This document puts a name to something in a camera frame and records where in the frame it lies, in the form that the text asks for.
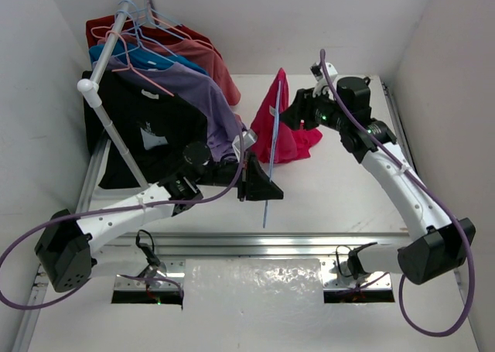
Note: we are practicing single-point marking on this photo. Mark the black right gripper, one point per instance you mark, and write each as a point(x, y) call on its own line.
point(303, 109)

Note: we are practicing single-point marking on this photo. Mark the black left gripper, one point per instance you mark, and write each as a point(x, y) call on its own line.
point(243, 182)

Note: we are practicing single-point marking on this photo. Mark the blue wire hanger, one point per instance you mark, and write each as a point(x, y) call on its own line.
point(274, 140)

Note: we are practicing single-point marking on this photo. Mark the pink t shirt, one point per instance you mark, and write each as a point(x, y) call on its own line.
point(291, 145)

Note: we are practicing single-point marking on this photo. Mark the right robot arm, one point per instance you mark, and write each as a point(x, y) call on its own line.
point(436, 246)

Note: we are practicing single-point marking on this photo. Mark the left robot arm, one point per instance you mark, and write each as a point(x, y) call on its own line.
point(72, 250)

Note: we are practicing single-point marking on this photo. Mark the purple t shirt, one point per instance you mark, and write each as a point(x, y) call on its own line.
point(197, 89)

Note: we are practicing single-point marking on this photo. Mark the black t shirt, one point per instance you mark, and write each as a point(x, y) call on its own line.
point(156, 128)

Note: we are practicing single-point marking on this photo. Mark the salmon t shirt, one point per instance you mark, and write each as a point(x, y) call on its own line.
point(212, 63)

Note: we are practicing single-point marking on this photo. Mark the teal t shirt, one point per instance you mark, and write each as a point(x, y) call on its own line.
point(144, 59)

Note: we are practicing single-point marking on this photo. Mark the blue hanger on rack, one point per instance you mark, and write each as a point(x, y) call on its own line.
point(147, 38)

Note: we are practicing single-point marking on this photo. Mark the silver clothes rack pole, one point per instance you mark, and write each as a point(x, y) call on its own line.
point(89, 89)

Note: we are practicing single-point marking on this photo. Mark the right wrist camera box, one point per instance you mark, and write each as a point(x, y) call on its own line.
point(322, 86)

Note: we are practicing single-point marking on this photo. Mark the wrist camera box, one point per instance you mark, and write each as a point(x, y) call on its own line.
point(241, 144)
point(322, 86)

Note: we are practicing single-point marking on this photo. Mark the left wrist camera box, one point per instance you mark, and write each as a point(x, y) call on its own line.
point(241, 144)

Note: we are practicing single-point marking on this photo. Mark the aluminium table rail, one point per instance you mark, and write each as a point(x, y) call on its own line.
point(264, 245)

